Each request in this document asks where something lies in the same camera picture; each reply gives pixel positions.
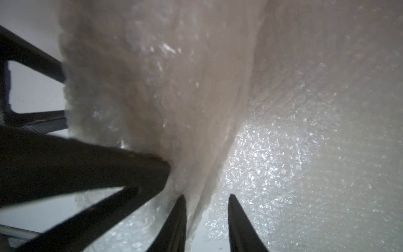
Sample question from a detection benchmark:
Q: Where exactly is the clear bubble wrap sheet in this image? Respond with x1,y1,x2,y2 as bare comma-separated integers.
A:
191,1,403,252

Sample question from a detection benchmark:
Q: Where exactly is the aluminium front rail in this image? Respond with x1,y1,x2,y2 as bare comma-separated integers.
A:
1,225,41,252

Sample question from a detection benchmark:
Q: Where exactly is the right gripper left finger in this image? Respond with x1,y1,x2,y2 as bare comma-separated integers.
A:
147,195,187,252

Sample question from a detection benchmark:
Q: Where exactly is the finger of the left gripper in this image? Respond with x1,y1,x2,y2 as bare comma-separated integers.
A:
1,127,170,252
1,26,68,134

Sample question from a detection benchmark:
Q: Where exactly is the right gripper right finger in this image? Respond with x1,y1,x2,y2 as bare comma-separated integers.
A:
228,194,269,252

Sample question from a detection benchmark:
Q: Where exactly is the bubble clear cylinder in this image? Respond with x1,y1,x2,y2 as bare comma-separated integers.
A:
59,1,267,252

